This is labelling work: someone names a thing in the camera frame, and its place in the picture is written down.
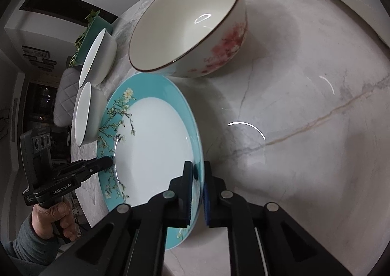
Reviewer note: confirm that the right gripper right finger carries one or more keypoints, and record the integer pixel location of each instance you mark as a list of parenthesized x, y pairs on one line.
[(222, 207)]

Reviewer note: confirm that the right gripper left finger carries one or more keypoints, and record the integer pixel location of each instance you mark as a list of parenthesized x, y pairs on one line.
[(172, 208)]

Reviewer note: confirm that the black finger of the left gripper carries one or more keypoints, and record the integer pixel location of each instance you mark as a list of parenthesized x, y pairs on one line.
[(83, 169)]

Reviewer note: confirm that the teal floral rim plate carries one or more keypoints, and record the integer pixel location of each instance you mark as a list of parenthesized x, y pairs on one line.
[(150, 132)]

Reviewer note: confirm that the grey sleeve left forearm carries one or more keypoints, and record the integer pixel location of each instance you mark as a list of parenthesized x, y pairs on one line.
[(35, 246)]

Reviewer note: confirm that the person's left hand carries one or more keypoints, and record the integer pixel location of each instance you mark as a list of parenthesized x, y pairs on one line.
[(56, 217)]

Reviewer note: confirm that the white bowl near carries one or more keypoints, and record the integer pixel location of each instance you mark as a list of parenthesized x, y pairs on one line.
[(88, 115)]

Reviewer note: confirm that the white bowl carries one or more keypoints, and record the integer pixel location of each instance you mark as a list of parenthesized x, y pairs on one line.
[(88, 115), (99, 59)]

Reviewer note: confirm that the light grey quilted chair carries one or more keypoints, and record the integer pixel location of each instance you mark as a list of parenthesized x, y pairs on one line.
[(66, 97)]

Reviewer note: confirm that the white bowl far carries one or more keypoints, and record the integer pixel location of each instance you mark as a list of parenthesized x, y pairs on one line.
[(99, 59)]

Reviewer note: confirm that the teal basin with greens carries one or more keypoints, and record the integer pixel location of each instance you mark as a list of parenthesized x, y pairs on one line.
[(84, 42)]

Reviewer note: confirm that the cream bowl red flowers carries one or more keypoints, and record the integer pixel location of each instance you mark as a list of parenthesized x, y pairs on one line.
[(188, 38)]

